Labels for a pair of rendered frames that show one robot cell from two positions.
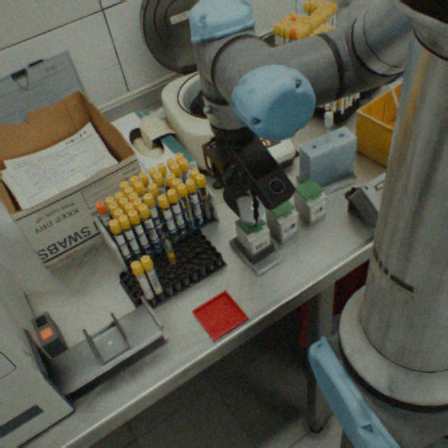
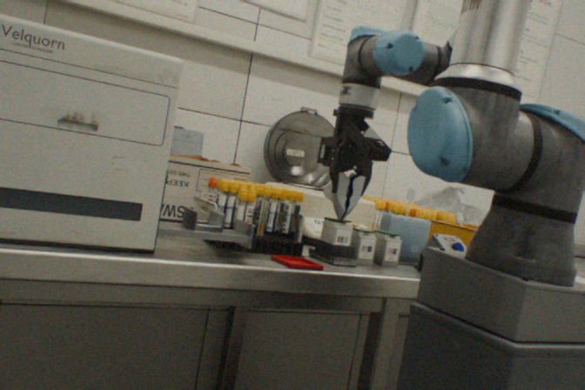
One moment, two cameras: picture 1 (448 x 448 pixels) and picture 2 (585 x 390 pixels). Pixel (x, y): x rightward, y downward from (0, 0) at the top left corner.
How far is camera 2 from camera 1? 0.87 m
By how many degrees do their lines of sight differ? 45
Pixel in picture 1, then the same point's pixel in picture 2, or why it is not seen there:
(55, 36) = (200, 117)
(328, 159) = (405, 228)
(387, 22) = not seen: hidden behind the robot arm
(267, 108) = (398, 39)
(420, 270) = not seen: outside the picture
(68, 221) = (176, 190)
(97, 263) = not seen: hidden behind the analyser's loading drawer
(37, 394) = (151, 192)
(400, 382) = (470, 70)
